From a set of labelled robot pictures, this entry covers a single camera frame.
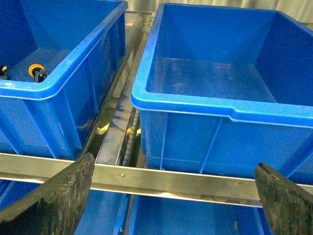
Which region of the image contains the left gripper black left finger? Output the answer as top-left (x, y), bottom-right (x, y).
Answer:
top-left (0, 153), bottom-right (95, 235)

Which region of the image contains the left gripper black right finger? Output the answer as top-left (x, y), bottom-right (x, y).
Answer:
top-left (254, 163), bottom-right (313, 235)

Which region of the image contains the lower left blue bin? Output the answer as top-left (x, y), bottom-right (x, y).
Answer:
top-left (0, 180), bottom-right (130, 235)

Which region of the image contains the lower right blue bin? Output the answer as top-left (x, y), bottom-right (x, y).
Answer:
top-left (128, 196), bottom-right (272, 235)

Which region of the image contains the yellow button near bin corner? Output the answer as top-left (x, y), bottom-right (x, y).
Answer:
top-left (28, 64), bottom-right (48, 83)

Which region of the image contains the right blue plastic bin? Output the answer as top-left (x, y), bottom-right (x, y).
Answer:
top-left (131, 3), bottom-right (313, 184)

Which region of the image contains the blue plastic bin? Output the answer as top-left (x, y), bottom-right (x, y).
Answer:
top-left (131, 3), bottom-right (313, 184)
top-left (0, 0), bottom-right (128, 160)

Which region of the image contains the red button bin right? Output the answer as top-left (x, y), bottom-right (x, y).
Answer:
top-left (0, 66), bottom-right (9, 80)

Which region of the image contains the left blue plastic bin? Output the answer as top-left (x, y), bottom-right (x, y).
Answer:
top-left (0, 0), bottom-right (128, 160)

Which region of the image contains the metal shelf front rail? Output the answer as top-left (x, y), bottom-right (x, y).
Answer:
top-left (0, 153), bottom-right (313, 208)

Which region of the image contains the metal centre divider rail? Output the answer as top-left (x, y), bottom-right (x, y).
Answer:
top-left (96, 12), bottom-right (156, 165)

